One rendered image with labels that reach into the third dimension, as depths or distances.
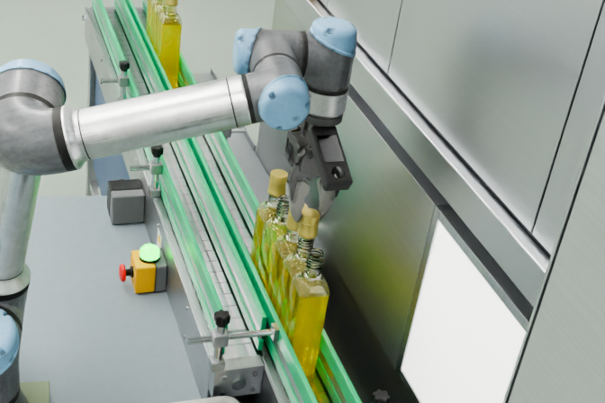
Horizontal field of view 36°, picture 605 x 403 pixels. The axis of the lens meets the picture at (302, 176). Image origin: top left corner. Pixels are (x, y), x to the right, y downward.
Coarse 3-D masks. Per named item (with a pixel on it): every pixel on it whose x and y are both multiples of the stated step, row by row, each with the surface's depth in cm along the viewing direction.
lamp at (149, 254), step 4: (148, 244) 205; (152, 244) 206; (140, 248) 204; (144, 248) 204; (148, 248) 204; (152, 248) 204; (156, 248) 204; (140, 252) 204; (144, 252) 203; (148, 252) 203; (152, 252) 203; (156, 252) 204; (140, 256) 204; (144, 256) 203; (148, 256) 203; (152, 256) 203; (156, 256) 204; (140, 260) 204; (144, 260) 204; (148, 260) 203; (152, 260) 204; (156, 260) 204
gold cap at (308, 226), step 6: (306, 210) 163; (312, 210) 164; (306, 216) 162; (312, 216) 162; (318, 216) 162; (300, 222) 163; (306, 222) 162; (312, 222) 162; (318, 222) 163; (300, 228) 164; (306, 228) 163; (312, 228) 163; (300, 234) 164; (306, 234) 163; (312, 234) 164
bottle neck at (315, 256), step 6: (312, 252) 162; (318, 252) 162; (312, 258) 160; (318, 258) 159; (306, 264) 161; (312, 264) 160; (318, 264) 160; (306, 270) 162; (312, 270) 161; (318, 270) 161; (306, 276) 162; (312, 276) 161; (318, 276) 162
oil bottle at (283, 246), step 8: (280, 240) 172; (288, 240) 171; (280, 248) 171; (288, 248) 170; (296, 248) 171; (272, 256) 176; (280, 256) 171; (272, 264) 176; (280, 264) 172; (272, 272) 176; (280, 272) 172; (272, 280) 177; (272, 288) 177; (272, 296) 177
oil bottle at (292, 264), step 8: (288, 256) 168; (288, 264) 167; (296, 264) 166; (304, 264) 166; (288, 272) 167; (296, 272) 166; (280, 280) 172; (288, 280) 168; (280, 288) 172; (288, 288) 168; (280, 296) 172; (288, 296) 168; (280, 304) 173; (280, 312) 173; (280, 320) 173
